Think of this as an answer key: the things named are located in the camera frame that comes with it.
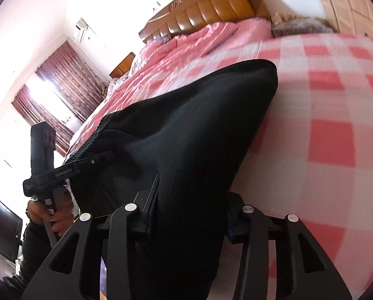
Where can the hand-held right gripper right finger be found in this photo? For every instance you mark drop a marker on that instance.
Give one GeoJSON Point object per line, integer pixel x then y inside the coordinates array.
{"type": "Point", "coordinates": [235, 225]}

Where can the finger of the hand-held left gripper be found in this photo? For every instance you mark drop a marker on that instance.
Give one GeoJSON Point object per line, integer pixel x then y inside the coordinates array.
{"type": "Point", "coordinates": [94, 161]}

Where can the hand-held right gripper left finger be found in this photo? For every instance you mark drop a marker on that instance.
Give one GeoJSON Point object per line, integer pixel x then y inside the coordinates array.
{"type": "Point", "coordinates": [142, 206]}

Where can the black pants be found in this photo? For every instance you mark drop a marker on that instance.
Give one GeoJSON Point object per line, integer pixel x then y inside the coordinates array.
{"type": "Point", "coordinates": [186, 137]}

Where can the person's left forearm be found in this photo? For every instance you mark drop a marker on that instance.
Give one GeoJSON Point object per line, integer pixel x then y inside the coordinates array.
{"type": "Point", "coordinates": [36, 250]}

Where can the person's left hand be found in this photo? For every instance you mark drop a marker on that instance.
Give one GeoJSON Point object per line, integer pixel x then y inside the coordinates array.
{"type": "Point", "coordinates": [63, 215]}

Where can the maroon patterned curtain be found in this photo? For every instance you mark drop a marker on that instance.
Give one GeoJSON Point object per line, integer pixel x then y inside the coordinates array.
{"type": "Point", "coordinates": [74, 75]}
{"type": "Point", "coordinates": [39, 118]}

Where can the floral patterned pillow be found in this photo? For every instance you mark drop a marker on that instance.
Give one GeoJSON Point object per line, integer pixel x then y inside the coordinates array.
{"type": "Point", "coordinates": [106, 87]}

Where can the black television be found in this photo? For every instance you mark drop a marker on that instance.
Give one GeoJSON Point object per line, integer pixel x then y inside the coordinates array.
{"type": "Point", "coordinates": [2, 228]}

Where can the purple bedsheet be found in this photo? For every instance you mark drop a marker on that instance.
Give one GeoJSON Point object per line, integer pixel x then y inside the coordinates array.
{"type": "Point", "coordinates": [101, 278]}

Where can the wooden nightstand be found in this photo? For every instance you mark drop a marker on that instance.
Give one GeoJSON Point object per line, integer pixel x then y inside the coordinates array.
{"type": "Point", "coordinates": [122, 65]}

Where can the pink checked bedsheet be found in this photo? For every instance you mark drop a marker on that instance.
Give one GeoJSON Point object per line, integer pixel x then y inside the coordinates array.
{"type": "Point", "coordinates": [324, 131]}

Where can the white air conditioner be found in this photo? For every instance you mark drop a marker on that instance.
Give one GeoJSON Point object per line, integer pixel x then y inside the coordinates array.
{"type": "Point", "coordinates": [80, 29]}

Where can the pink quilt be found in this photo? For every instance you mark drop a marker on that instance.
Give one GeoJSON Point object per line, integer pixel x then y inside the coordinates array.
{"type": "Point", "coordinates": [186, 47]}

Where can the brown patterned cloth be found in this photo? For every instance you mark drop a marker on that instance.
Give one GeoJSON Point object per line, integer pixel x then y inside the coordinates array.
{"type": "Point", "coordinates": [299, 26]}

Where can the beige wardrobe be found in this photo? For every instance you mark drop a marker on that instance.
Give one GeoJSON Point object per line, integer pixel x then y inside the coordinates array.
{"type": "Point", "coordinates": [346, 3]}

